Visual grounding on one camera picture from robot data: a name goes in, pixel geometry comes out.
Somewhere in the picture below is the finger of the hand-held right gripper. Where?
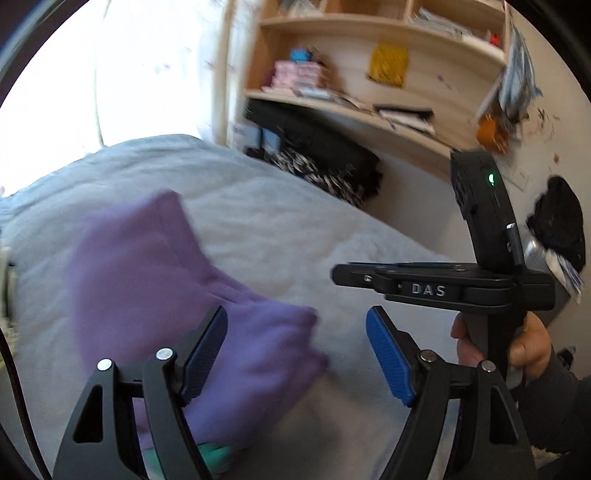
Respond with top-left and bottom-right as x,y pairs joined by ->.
331,263 -> 462,292

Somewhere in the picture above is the orange bag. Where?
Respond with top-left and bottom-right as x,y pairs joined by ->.
477,115 -> 511,153

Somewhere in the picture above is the person's right hand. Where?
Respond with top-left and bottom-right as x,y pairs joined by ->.
450,313 -> 552,385

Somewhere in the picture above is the blue white box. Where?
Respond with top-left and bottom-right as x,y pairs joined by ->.
229,122 -> 280,155

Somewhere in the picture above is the person's right forearm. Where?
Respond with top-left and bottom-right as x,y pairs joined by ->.
512,351 -> 591,455

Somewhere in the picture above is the black cable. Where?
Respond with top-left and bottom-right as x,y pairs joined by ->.
0,318 -> 51,480

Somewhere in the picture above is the teal cloth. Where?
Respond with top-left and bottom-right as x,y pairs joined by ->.
143,442 -> 236,478

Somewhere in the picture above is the wooden bookshelf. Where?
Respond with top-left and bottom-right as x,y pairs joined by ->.
217,0 -> 515,162

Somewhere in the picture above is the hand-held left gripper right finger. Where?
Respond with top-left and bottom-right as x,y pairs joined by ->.
366,305 -> 539,480

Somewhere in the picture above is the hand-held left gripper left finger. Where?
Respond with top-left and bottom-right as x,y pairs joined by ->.
53,305 -> 229,480

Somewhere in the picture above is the yellow cloth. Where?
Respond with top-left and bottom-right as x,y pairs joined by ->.
368,44 -> 410,86

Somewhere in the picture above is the silver white packet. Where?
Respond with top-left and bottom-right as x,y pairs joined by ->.
519,224 -> 585,303

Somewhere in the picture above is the black bag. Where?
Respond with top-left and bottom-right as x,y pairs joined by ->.
244,99 -> 384,204

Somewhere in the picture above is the black white patterned cloth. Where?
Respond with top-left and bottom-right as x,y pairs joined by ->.
265,148 -> 384,208

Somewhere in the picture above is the hanging paper bundle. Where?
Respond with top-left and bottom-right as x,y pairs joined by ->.
478,25 -> 543,125

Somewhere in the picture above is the stack of pink boxes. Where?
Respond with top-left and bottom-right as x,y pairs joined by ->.
270,60 -> 324,90

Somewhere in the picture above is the stack of papers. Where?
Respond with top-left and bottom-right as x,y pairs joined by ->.
411,7 -> 472,38

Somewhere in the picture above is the purple zip hoodie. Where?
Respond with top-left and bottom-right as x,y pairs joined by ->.
67,190 -> 331,455

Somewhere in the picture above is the black fuzzy cloth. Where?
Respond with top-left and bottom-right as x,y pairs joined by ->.
526,178 -> 587,268

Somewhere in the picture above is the sheer white curtain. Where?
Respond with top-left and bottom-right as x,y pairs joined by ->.
92,0 -> 250,148

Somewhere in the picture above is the grey bed blanket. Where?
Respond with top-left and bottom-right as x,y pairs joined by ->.
0,134 -> 462,480

